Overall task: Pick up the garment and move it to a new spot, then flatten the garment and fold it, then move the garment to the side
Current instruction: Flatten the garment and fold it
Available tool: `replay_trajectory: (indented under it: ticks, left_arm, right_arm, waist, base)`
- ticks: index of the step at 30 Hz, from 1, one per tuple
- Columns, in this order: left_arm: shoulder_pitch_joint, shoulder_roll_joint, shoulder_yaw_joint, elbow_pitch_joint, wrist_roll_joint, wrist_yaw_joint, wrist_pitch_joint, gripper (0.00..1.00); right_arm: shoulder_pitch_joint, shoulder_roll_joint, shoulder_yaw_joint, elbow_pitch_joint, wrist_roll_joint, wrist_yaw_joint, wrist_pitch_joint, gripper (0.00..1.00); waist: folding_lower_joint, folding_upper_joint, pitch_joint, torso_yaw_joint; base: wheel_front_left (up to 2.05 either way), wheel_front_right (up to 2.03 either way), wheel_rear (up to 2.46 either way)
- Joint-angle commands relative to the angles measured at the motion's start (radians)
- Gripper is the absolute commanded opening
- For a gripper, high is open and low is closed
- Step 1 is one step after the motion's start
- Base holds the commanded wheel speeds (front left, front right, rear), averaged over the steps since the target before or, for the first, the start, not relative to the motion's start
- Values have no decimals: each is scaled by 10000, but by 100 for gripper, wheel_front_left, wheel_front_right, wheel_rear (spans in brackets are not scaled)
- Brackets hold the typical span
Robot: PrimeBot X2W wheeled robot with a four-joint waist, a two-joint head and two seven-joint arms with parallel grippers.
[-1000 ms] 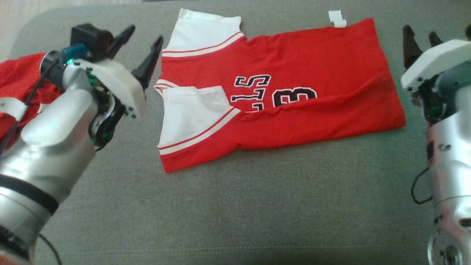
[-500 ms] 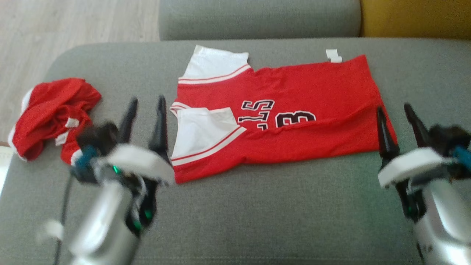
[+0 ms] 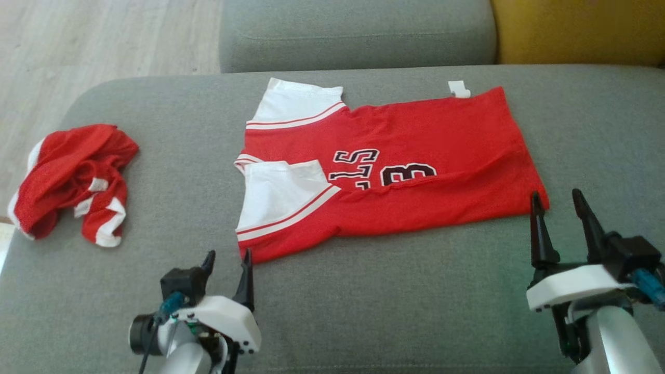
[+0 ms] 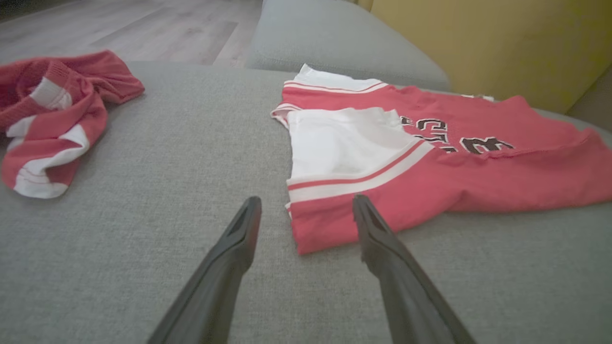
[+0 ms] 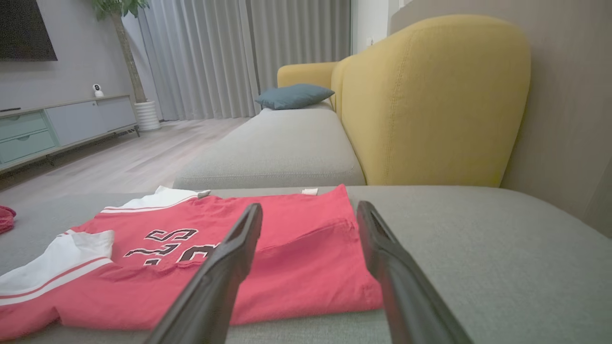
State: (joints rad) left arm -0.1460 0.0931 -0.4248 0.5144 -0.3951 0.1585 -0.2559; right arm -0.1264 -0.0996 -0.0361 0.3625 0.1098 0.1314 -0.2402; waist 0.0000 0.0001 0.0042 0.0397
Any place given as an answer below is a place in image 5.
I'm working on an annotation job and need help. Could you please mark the black wall television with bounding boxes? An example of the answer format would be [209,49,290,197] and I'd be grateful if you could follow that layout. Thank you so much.
[0,0,58,62]

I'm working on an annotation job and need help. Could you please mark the dark blue throw pillow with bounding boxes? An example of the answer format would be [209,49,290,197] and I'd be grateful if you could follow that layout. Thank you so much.
[254,84,335,110]

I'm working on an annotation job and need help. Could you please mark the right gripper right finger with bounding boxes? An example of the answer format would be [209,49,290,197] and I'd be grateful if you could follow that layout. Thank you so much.
[356,201,474,344]

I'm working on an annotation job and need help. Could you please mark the grey sofa seat cushion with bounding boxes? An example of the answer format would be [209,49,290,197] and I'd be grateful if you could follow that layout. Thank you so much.
[173,103,366,190]

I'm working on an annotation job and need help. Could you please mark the red white-trimmed basketball shorts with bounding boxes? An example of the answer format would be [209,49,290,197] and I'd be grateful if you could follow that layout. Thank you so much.
[0,205,17,235]

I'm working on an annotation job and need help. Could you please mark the white ribbed plant pot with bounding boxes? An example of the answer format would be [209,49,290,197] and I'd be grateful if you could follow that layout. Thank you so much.
[134,99,161,132]

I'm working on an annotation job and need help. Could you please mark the grey pleated curtain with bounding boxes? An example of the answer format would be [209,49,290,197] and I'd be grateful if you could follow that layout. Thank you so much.
[122,0,352,121]

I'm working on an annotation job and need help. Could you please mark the yellow sofa backrest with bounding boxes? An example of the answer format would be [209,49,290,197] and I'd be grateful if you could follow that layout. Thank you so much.
[277,14,531,187]

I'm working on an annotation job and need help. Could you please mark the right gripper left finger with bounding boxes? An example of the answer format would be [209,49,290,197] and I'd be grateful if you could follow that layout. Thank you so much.
[143,203,263,344]

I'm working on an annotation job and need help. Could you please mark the grey green TV cabinet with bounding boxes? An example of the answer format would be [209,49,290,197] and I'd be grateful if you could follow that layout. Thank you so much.
[0,94,140,175]

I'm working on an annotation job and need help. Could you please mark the tall green potted tree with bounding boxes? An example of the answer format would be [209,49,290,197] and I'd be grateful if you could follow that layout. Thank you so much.
[92,0,150,103]

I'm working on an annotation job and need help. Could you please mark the red basketball jersey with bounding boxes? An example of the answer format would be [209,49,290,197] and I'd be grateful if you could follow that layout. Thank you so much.
[0,184,384,341]

